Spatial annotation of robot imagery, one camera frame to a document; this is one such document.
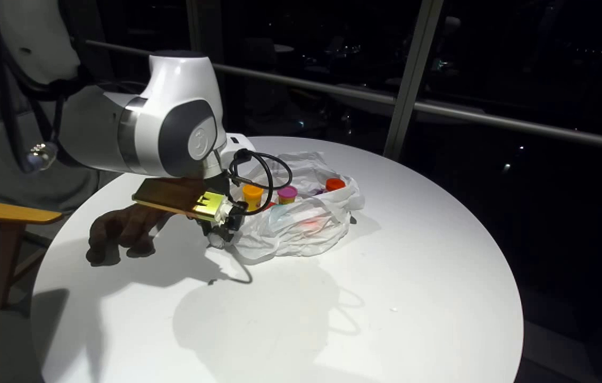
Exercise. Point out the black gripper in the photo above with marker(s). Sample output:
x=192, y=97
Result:
x=227, y=220

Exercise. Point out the brown plush toy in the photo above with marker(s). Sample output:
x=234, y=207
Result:
x=121, y=231

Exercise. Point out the orange lid spice jar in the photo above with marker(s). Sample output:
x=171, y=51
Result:
x=334, y=183

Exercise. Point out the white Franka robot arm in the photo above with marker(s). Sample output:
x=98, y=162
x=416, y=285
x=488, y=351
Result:
x=142, y=120

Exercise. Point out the crumpled white plastic bag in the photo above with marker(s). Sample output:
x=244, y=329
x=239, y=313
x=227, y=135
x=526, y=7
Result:
x=300, y=227

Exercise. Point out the grey metal railing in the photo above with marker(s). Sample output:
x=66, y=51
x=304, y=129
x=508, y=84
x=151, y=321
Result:
x=512, y=121

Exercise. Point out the grey metal post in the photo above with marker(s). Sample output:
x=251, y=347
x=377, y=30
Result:
x=413, y=71

